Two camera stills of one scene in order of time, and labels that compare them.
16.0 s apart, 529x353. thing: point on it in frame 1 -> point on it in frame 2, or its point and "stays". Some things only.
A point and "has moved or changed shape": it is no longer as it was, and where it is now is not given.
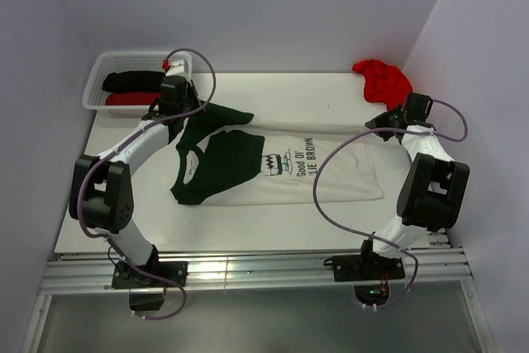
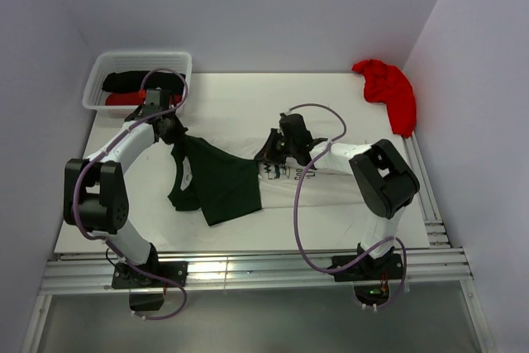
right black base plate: (366, 266) stays
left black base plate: (123, 276) stays
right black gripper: (379, 121) -> (268, 154)
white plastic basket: (104, 63) stays
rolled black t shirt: (135, 81) stays
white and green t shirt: (221, 163) has moved or changed shape
